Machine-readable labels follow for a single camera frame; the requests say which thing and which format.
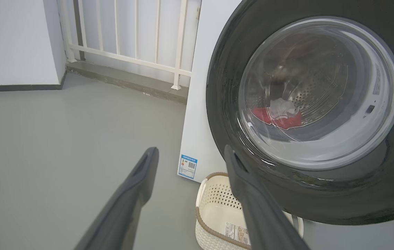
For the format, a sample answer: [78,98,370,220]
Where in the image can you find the white front-load washing machine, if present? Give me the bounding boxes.
[177,0,394,250]

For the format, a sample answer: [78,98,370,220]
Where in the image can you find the plain red garment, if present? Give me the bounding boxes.
[251,107,302,130]

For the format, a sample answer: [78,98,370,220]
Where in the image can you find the cream perforated laundry basket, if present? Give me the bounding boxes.
[195,173,304,250]

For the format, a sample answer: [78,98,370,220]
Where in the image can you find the white metal railing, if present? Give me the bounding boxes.
[58,0,201,91]

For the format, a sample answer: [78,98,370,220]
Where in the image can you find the dark round washing machine door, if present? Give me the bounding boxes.
[206,0,394,225]

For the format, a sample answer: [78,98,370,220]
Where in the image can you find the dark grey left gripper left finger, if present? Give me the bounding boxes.
[74,147,160,250]

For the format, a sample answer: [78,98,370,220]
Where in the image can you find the blue energy label sticker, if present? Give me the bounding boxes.
[178,155,198,180]

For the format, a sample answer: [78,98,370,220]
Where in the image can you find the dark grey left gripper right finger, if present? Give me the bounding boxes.
[224,145,310,250]

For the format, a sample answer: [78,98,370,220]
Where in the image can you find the stainless steel washer drum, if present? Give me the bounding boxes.
[252,35,352,139]

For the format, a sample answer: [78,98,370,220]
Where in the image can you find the paper label in basket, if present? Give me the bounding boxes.
[225,222,251,245]

